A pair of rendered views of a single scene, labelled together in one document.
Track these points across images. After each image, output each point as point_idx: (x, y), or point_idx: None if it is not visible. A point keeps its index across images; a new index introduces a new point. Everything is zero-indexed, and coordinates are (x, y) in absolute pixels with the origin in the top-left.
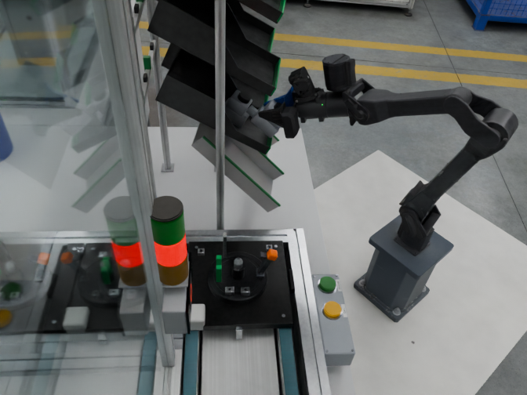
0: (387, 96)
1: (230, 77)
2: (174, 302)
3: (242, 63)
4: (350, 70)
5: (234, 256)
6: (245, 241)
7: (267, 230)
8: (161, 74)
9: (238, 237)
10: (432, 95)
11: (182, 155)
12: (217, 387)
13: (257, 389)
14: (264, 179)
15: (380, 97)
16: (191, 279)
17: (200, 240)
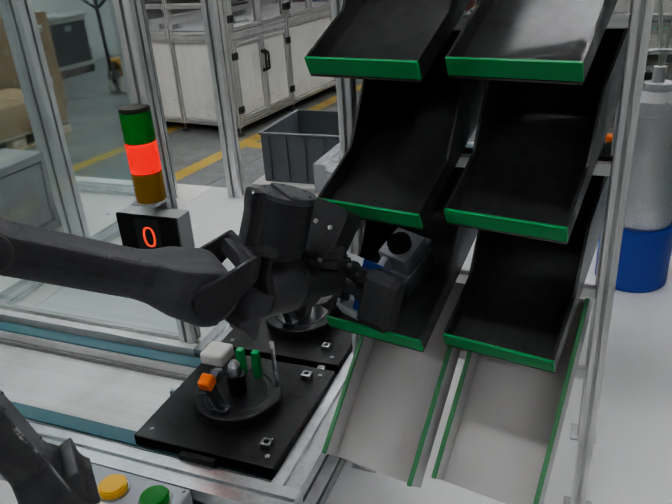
0: (157, 255)
1: (457, 228)
2: (131, 208)
3: (392, 171)
4: (244, 205)
5: (270, 396)
6: (299, 424)
7: (313, 463)
8: (600, 247)
9: (317, 424)
10: (47, 232)
11: (624, 459)
12: (144, 385)
13: (111, 413)
14: (405, 454)
15: (168, 253)
16: (166, 242)
17: (335, 386)
